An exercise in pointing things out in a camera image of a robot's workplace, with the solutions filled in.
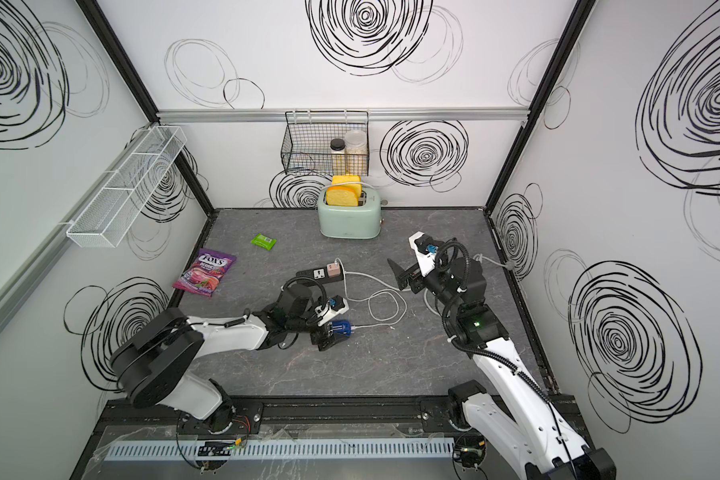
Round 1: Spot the black power strip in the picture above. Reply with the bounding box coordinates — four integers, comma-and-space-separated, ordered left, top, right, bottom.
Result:
295, 265, 344, 284

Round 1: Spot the pink USB charger adapter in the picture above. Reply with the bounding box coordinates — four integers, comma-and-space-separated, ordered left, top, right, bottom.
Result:
326, 261, 343, 278

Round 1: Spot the white USB charging cable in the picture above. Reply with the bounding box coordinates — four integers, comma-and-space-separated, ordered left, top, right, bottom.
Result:
334, 257, 409, 330

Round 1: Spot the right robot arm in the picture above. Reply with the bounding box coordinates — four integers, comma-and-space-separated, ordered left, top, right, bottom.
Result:
390, 232, 617, 479

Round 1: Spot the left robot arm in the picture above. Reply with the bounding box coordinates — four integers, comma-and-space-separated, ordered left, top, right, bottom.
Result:
109, 276, 351, 434

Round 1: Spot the green candy packet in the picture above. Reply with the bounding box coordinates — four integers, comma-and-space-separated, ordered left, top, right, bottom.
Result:
251, 234, 277, 251

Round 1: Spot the purple Fox's candy bag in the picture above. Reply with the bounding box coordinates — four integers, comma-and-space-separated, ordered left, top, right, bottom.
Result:
173, 248, 237, 297

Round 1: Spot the mint green toaster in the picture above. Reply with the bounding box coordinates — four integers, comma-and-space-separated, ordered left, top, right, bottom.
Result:
317, 183, 382, 240

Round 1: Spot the yellow sponge toast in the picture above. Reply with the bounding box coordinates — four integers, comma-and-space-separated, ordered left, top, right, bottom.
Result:
325, 175, 362, 207

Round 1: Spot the dark lid spice jar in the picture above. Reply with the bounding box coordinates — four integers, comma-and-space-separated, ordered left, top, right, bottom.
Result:
330, 138, 347, 176

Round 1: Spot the white lid plastic jar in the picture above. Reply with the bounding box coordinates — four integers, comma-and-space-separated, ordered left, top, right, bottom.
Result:
344, 129, 368, 176

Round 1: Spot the white power strip cord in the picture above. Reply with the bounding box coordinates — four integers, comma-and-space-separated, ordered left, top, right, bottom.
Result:
422, 253, 511, 316

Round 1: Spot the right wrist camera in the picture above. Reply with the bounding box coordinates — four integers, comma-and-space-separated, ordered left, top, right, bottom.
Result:
408, 232, 442, 277

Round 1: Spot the grey slotted cable duct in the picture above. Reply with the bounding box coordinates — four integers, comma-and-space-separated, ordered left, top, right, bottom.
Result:
104, 438, 454, 463

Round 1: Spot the black wire basket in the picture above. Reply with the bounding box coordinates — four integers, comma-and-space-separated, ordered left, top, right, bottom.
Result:
280, 110, 370, 176

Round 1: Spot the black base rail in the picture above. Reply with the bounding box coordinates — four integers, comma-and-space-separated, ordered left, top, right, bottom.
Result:
98, 395, 580, 436

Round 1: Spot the white wire wall shelf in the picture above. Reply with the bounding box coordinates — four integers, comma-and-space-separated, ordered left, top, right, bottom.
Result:
66, 125, 188, 248

